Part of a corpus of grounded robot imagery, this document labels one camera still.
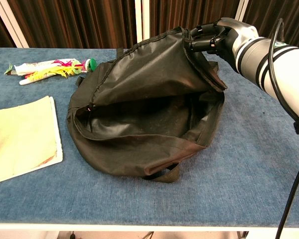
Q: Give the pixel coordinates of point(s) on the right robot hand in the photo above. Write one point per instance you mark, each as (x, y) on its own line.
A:
(229, 32)

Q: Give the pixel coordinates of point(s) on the black fabric backpack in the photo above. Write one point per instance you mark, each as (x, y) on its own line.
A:
(139, 74)

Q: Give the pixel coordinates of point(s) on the kraft spiral notebook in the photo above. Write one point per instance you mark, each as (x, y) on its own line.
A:
(20, 139)

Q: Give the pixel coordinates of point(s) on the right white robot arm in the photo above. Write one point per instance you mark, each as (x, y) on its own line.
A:
(289, 69)

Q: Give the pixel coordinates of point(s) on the green and white round cap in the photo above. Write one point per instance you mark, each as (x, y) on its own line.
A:
(92, 64)

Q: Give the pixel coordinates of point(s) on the blue table mat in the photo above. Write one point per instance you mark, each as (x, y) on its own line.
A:
(214, 174)

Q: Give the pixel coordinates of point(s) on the white frame post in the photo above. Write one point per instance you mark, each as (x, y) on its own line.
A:
(242, 8)
(140, 20)
(11, 25)

